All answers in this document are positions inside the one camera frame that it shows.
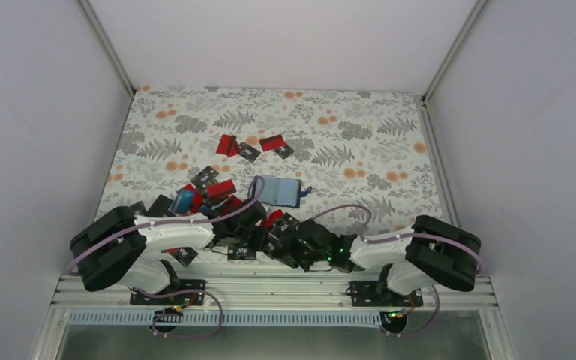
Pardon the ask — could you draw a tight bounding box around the blue card holder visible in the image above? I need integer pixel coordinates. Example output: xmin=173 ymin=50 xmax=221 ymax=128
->
xmin=252 ymin=175 xmax=313 ymax=209

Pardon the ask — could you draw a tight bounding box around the grey perforated cable duct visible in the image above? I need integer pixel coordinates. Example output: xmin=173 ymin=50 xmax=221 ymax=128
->
xmin=67 ymin=309 xmax=382 ymax=328

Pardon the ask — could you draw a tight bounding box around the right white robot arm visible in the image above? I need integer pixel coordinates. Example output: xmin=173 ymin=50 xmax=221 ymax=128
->
xmin=262 ymin=215 xmax=482 ymax=305

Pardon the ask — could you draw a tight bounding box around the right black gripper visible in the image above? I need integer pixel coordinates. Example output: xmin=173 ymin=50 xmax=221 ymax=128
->
xmin=273 ymin=232 xmax=331 ymax=272

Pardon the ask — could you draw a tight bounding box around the red card far left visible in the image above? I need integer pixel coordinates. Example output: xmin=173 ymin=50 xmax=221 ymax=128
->
xmin=216 ymin=134 xmax=242 ymax=158

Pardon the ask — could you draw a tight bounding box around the red card centre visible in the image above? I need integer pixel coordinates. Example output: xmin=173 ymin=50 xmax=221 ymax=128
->
xmin=260 ymin=210 xmax=284 ymax=229

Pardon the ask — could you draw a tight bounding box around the blue card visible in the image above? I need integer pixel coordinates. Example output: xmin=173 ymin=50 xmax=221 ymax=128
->
xmin=169 ymin=189 xmax=195 ymax=215

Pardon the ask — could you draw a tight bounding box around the aluminium rail frame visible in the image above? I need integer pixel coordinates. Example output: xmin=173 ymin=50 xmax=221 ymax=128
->
xmin=50 ymin=263 xmax=498 ymax=311

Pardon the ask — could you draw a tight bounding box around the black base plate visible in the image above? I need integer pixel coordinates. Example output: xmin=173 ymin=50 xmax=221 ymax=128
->
xmin=345 ymin=280 xmax=424 ymax=307
xmin=129 ymin=279 xmax=206 ymax=306

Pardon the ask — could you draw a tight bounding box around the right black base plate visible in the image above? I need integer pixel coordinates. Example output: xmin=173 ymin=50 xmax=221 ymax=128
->
xmin=345 ymin=280 xmax=424 ymax=307

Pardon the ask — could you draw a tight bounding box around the red black stripe card far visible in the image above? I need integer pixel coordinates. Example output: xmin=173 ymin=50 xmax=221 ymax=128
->
xmin=259 ymin=134 xmax=286 ymax=152

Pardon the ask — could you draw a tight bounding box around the black card near base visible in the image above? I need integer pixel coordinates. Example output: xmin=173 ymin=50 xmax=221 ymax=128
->
xmin=169 ymin=247 xmax=198 ymax=267

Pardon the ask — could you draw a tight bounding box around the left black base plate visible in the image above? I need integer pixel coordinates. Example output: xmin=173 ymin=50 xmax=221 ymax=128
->
xmin=129 ymin=279 xmax=206 ymax=306

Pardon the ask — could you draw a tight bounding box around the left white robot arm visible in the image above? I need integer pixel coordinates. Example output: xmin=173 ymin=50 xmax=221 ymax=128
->
xmin=68 ymin=199 xmax=266 ymax=304

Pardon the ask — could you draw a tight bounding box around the black VIP card far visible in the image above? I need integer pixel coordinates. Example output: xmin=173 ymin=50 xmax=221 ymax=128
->
xmin=238 ymin=142 xmax=261 ymax=163

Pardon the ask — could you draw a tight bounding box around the black vip card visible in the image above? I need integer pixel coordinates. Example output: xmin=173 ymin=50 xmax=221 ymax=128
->
xmin=227 ymin=244 xmax=257 ymax=261
xmin=238 ymin=142 xmax=261 ymax=163

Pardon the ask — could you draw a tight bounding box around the black VIP card front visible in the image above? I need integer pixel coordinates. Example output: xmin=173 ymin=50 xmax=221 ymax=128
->
xmin=227 ymin=244 xmax=257 ymax=261

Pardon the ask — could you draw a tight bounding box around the floral table mat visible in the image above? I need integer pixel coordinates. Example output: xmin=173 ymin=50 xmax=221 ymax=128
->
xmin=97 ymin=85 xmax=444 ymax=235

